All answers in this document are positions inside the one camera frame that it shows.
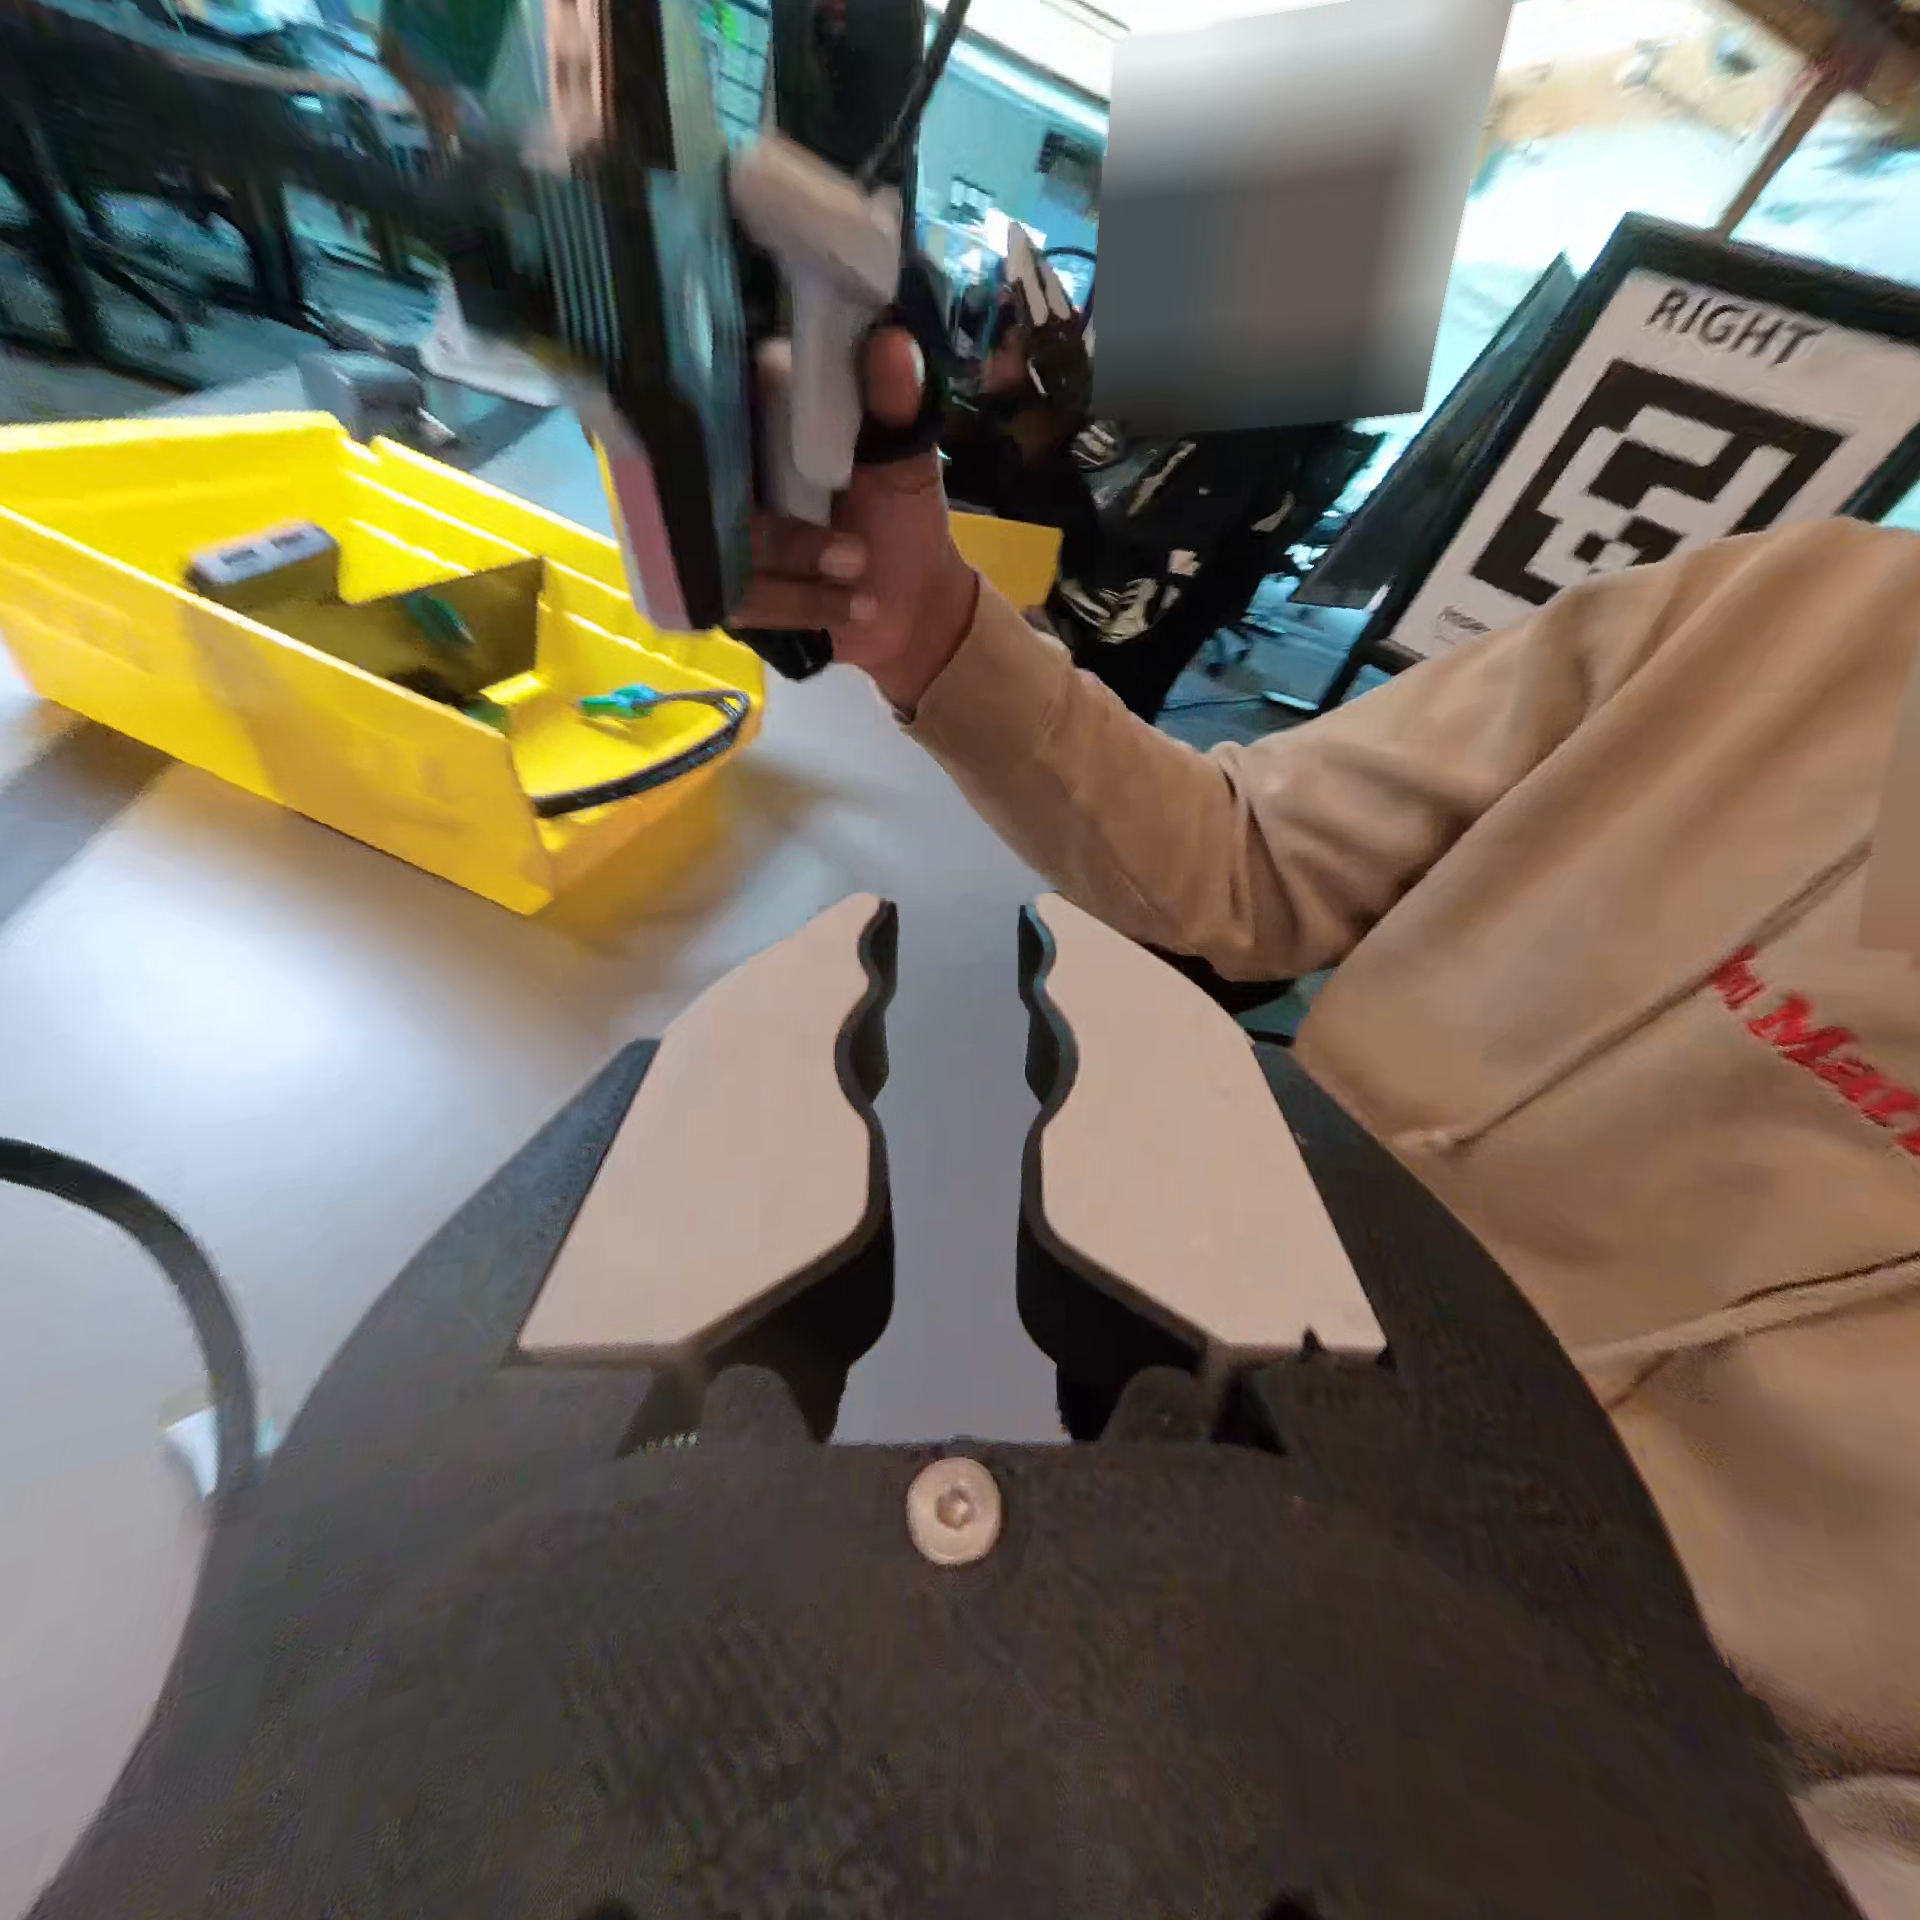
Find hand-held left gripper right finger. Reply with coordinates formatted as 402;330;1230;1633
1018;890;1384;1433

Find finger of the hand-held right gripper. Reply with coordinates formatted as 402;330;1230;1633
598;423;710;634

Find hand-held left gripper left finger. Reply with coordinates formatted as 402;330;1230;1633
516;890;896;1433

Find dark grey hdmi adapter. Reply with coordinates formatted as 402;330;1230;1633
187;519;343;607

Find yellow storage bin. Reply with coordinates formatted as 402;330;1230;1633
0;409;771;916

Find person's right forearm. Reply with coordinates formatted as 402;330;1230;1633
896;517;1920;992

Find person's right hand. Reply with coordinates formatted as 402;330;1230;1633
726;326;981;713

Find small yellow bin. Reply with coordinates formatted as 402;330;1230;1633
948;508;1067;613

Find person's beige hoodie torso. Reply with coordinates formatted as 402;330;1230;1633
1294;839;1920;1920

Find black framed panel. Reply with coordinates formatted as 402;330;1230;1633
1288;252;1579;614

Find black framed marker sign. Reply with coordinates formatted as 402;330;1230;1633
1358;209;1920;677

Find black loose cable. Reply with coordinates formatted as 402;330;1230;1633
0;1136;260;1509

